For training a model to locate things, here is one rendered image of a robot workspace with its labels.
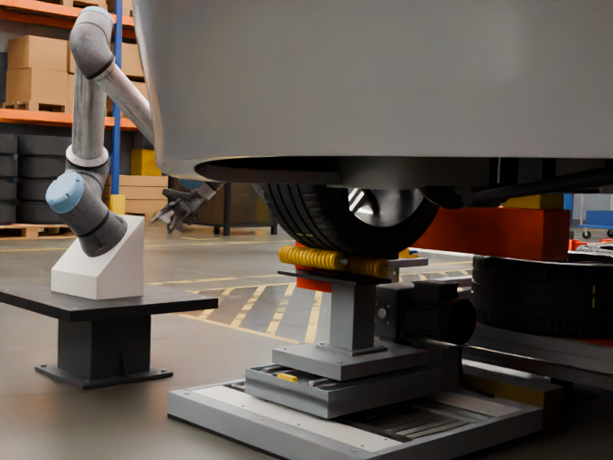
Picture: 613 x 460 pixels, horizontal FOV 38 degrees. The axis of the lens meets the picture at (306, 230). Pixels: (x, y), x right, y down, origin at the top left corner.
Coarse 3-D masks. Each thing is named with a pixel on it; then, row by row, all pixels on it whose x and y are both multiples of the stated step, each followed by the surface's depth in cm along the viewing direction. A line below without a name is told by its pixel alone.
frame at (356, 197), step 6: (252, 186) 270; (258, 186) 268; (258, 192) 270; (354, 192) 299; (360, 192) 300; (264, 198) 271; (348, 198) 298; (354, 198) 298; (360, 198) 294; (366, 198) 297; (354, 204) 294; (360, 204) 295; (354, 210) 293
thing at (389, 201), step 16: (336, 192) 250; (368, 192) 287; (384, 192) 290; (400, 192) 285; (416, 192) 281; (368, 208) 288; (384, 208) 284; (400, 208) 279; (416, 208) 275; (368, 224) 260; (384, 224) 272; (400, 224) 270
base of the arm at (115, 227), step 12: (108, 216) 319; (120, 216) 326; (96, 228) 315; (108, 228) 318; (120, 228) 321; (84, 240) 318; (96, 240) 318; (108, 240) 318; (120, 240) 320; (84, 252) 323; (96, 252) 319
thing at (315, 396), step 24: (264, 384) 264; (288, 384) 256; (312, 384) 250; (336, 384) 253; (360, 384) 253; (384, 384) 260; (408, 384) 268; (432, 384) 276; (312, 408) 249; (336, 408) 246; (360, 408) 254
